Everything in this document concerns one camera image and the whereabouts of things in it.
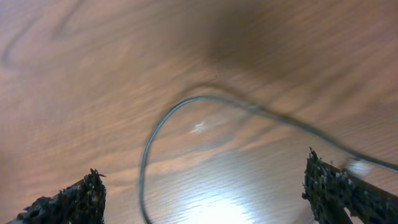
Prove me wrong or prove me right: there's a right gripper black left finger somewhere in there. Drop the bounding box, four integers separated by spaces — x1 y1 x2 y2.
7 169 106 224

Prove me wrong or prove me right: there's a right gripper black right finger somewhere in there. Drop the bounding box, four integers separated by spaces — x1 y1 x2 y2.
302 149 397 224

